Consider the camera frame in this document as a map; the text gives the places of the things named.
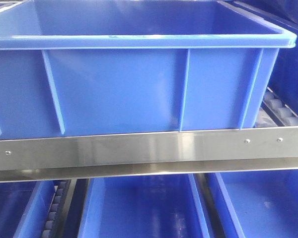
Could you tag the lower middle blue crate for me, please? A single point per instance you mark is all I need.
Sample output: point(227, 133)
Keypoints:
point(159, 206)

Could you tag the blue target crate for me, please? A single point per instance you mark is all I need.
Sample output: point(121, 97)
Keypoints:
point(87, 67)

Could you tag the steel rack cross beam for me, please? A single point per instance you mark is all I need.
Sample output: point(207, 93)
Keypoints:
point(116, 155)

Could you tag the lower right blue crate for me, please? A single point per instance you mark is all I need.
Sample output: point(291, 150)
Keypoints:
point(258, 204)

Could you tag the lower left blue crate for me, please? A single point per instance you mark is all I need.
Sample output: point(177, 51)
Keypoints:
point(24, 207)

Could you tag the upper shelf roller rail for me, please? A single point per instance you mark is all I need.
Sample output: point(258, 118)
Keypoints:
point(273, 112)

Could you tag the shelf roller rail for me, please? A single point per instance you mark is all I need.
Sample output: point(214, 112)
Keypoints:
point(273, 112)
point(56, 220)

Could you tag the lower shelf roller rail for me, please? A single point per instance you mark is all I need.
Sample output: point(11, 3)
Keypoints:
point(56, 220)

